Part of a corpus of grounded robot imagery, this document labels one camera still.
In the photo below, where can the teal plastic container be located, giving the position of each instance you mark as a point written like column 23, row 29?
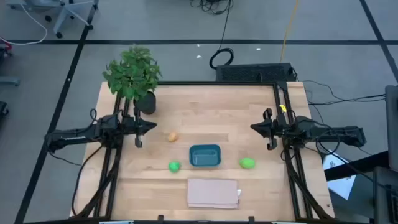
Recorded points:
column 205, row 155

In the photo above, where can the smooth bright green pepper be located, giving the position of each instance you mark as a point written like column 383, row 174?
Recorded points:
column 174, row 166

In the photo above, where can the black metal table frame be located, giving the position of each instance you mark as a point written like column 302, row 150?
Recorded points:
column 217, row 83

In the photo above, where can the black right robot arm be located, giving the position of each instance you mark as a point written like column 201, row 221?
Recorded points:
column 326, row 132

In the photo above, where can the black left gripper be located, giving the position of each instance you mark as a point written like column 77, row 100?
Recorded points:
column 139, row 126

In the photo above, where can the folded beige cloth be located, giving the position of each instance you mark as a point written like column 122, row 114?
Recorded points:
column 213, row 193

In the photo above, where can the white paper sheet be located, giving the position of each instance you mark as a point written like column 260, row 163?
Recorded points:
column 342, row 186

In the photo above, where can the black beam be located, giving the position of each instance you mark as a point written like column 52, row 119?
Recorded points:
column 357, row 166

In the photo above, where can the dark grey equipment box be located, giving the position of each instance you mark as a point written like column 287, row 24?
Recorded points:
column 385, row 199

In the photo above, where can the tan potato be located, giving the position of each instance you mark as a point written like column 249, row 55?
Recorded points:
column 173, row 136

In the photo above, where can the grey office chair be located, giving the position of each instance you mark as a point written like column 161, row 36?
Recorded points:
column 62, row 18

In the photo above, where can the black computer case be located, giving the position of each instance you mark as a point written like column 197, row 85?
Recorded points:
column 255, row 73

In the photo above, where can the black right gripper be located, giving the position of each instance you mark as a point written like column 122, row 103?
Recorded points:
column 273, row 129

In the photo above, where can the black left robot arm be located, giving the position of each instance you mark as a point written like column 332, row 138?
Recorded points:
column 77, row 137

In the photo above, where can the green potted plant black pot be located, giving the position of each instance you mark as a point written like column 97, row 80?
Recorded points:
column 133, row 74

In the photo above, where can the light green netted fruit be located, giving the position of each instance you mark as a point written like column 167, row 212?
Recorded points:
column 247, row 163

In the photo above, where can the grey cabinet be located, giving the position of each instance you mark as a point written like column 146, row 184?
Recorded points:
column 392, row 124

